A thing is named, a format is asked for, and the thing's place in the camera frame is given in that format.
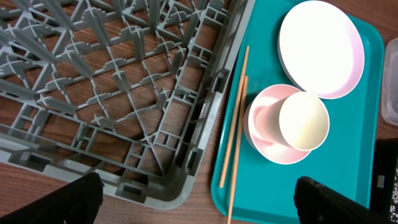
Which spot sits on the wooden chopstick right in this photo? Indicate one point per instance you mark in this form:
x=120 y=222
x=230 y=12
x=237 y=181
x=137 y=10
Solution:
x=237 y=150

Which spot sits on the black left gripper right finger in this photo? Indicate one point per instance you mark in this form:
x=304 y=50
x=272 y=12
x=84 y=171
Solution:
x=317 y=203

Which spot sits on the grey dishwasher rack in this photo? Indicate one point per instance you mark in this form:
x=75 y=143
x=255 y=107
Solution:
x=127 y=89

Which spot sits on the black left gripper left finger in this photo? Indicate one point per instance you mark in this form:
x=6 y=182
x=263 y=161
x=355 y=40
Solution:
x=77 y=202

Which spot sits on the clear plastic bin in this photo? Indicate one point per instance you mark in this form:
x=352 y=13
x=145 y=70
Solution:
x=389 y=84

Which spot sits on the wooden chopstick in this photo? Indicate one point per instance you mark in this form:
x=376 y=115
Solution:
x=234 y=120
x=237 y=150

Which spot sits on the wooden chopstick left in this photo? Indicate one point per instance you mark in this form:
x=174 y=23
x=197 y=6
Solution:
x=234 y=120

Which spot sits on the black food waste tray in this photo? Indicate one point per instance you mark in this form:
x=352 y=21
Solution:
x=384 y=180

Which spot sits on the large white pink plate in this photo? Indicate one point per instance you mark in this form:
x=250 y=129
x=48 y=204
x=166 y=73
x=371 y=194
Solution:
x=321 y=50

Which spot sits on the teal plastic tray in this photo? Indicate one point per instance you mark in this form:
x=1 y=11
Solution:
x=265 y=190

